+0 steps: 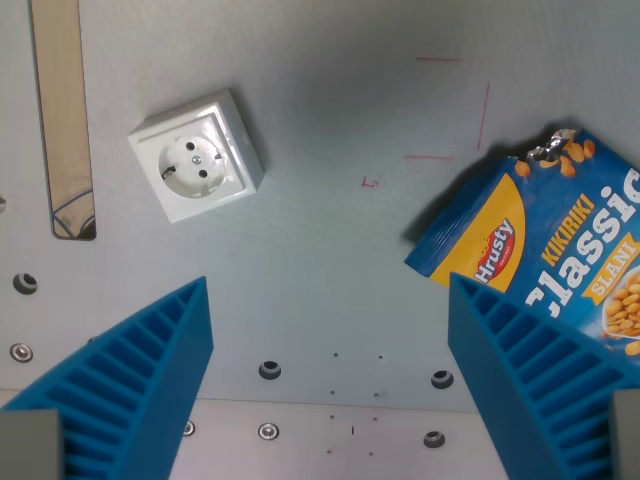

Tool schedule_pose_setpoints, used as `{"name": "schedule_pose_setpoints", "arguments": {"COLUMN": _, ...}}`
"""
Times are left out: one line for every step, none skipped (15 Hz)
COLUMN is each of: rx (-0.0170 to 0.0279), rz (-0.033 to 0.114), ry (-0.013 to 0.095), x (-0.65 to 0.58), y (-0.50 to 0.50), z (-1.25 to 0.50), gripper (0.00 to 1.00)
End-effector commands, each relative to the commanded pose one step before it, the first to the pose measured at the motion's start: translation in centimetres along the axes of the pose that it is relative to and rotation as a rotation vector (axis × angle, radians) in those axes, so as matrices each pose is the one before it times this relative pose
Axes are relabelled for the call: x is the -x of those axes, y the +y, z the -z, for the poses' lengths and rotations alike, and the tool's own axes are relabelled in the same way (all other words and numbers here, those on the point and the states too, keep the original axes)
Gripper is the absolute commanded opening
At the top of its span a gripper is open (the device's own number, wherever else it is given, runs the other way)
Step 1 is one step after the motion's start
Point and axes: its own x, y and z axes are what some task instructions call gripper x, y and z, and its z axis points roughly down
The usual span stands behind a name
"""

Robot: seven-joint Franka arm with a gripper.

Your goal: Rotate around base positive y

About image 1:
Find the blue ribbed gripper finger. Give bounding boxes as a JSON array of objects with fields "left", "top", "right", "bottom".
[
  {"left": 0, "top": 275, "right": 216, "bottom": 480},
  {"left": 447, "top": 271, "right": 640, "bottom": 480}
]

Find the blue Hrusty peanut bag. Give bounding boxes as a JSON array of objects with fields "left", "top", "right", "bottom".
[{"left": 403, "top": 127, "right": 640, "bottom": 359}]

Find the thin blue cable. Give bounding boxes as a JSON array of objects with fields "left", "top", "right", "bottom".
[{"left": 48, "top": 187, "right": 97, "bottom": 237}]

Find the aluminium base plate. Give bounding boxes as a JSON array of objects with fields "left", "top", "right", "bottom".
[{"left": 169, "top": 398, "right": 512, "bottom": 480}]

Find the white wall power socket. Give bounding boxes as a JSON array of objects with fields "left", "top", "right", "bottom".
[{"left": 127, "top": 88, "right": 268, "bottom": 225}]

